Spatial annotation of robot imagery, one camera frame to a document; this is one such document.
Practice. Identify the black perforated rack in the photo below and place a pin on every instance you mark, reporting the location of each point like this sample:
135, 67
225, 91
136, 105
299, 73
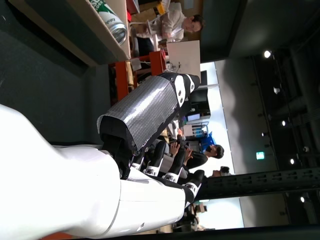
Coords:
262, 182

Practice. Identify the round ceiling light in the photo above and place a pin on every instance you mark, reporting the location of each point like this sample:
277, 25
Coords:
292, 161
302, 199
267, 53
283, 123

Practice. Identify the green white soda can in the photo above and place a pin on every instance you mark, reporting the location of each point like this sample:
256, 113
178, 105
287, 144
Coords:
112, 22

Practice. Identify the person in beige shirt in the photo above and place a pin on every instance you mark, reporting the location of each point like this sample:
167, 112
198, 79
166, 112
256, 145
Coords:
172, 25

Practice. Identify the person with black mask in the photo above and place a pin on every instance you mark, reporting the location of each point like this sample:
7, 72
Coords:
200, 157

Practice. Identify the orange metal shelf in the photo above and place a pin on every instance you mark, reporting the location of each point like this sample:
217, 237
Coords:
121, 75

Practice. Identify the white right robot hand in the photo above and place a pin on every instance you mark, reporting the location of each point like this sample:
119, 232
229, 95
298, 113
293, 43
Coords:
62, 187

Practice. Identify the open cardboard box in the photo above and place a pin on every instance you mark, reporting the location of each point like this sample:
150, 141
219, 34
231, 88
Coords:
82, 32

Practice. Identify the person with VR headset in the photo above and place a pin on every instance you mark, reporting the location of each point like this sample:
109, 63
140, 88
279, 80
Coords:
221, 172

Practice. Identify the white monitor back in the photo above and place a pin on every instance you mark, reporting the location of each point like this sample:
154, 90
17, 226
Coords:
183, 57

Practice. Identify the green exit sign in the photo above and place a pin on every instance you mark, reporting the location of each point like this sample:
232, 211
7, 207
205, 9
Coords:
260, 155

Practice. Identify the blue crate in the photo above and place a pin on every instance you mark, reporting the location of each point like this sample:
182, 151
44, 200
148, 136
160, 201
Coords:
206, 141

